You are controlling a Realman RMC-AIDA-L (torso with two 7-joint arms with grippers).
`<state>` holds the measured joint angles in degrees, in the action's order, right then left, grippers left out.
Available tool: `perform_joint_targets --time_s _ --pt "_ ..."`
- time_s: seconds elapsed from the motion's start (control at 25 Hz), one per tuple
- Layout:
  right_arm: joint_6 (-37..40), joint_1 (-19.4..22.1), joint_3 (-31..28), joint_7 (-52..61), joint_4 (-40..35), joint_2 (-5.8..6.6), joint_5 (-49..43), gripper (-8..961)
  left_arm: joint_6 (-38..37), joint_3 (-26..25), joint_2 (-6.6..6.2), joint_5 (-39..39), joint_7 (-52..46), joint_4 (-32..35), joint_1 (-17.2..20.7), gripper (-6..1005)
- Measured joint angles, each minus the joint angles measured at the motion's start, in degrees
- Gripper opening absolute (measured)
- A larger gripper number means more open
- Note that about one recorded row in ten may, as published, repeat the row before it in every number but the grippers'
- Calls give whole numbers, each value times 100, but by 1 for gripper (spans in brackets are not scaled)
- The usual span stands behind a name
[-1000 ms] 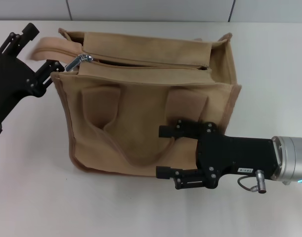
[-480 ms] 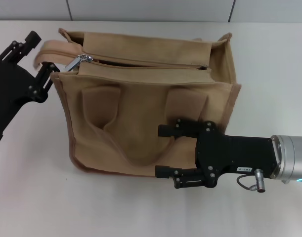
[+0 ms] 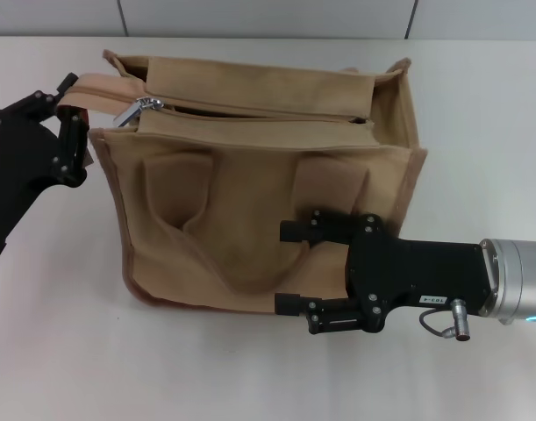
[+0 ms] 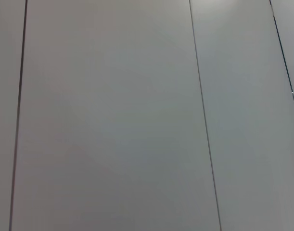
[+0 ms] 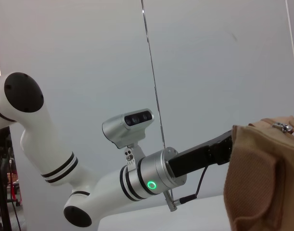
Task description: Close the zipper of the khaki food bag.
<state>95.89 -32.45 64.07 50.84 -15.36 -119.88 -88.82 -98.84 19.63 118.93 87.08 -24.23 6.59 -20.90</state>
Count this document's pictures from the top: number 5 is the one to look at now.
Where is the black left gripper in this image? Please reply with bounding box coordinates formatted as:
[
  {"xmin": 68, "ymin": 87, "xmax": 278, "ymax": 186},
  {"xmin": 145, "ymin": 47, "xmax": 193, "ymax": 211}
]
[{"xmin": 166, "ymin": 128, "xmax": 234, "ymax": 180}]

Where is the khaki canvas food bag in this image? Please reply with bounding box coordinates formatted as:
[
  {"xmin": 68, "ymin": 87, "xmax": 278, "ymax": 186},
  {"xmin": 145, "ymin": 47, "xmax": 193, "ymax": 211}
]
[{"xmin": 223, "ymin": 115, "xmax": 294, "ymax": 231}]

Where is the silver metal zipper pull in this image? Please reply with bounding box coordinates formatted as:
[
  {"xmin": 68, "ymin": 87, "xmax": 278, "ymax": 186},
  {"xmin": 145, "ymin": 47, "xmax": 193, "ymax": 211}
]
[{"xmin": 271, "ymin": 122, "xmax": 294, "ymax": 133}]

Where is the left gripper cable with plug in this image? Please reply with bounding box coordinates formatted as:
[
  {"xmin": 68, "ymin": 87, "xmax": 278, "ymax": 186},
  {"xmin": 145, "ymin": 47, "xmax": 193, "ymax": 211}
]
[{"xmin": 164, "ymin": 164, "xmax": 209, "ymax": 213}]

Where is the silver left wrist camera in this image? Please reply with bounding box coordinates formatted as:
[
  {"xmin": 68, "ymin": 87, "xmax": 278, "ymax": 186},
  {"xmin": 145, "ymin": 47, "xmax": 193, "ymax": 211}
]
[{"xmin": 102, "ymin": 108, "xmax": 155, "ymax": 167}]

